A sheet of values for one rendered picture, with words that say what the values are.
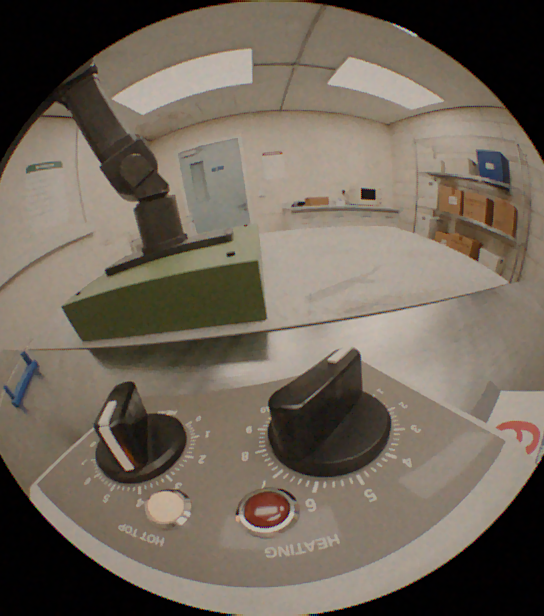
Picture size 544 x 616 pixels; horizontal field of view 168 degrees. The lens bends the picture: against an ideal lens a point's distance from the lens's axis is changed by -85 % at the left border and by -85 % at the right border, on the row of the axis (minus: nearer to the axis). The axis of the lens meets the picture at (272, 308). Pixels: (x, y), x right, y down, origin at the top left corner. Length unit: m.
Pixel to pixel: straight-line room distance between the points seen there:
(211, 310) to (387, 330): 0.15
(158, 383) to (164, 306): 0.07
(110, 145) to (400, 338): 0.36
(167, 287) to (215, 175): 2.80
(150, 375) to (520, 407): 0.27
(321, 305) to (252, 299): 0.07
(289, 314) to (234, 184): 2.75
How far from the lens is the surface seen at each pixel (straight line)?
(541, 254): 2.37
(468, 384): 0.16
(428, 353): 0.16
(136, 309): 0.20
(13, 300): 1.54
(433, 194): 2.61
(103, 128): 0.31
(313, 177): 3.00
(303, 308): 0.17
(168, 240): 0.25
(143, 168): 0.25
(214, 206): 2.91
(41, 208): 1.79
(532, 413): 0.16
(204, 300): 0.16
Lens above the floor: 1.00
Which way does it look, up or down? 33 degrees down
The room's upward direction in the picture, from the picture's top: 8 degrees counter-clockwise
